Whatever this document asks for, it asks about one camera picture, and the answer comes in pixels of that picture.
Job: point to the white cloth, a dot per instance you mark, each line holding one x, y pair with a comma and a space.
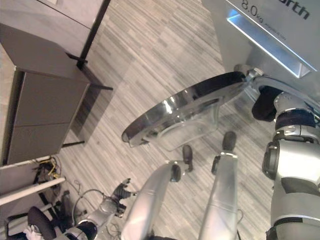
32, 232

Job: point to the silver washing machine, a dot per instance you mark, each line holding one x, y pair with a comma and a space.
232, 32

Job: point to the silver robot leg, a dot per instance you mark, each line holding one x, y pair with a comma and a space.
150, 200
221, 195

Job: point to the white edged desk panel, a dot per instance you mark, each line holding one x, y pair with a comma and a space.
17, 175

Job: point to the round glass washer door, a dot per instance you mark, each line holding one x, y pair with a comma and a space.
185, 107

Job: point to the right robot hand black cloth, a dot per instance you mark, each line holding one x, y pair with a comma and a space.
263, 106

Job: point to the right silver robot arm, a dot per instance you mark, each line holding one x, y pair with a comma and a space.
292, 160

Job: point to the black office chair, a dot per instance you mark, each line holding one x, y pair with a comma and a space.
41, 225

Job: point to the grey drawer cabinet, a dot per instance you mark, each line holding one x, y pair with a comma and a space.
47, 100

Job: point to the dark robot foot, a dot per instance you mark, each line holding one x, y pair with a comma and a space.
229, 140
187, 156

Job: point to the right silver robot leg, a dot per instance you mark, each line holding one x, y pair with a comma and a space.
221, 195

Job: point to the grey table with black frame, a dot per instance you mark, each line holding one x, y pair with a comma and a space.
50, 17

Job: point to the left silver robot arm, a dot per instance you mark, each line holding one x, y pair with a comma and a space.
100, 212

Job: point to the left silver robot leg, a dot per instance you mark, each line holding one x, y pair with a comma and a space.
150, 200

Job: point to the left dark robot foot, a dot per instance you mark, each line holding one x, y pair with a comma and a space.
187, 156

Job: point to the left robot hand silver fingers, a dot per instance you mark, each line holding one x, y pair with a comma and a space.
121, 191

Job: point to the right dark robot foot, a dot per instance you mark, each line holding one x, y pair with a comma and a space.
229, 140

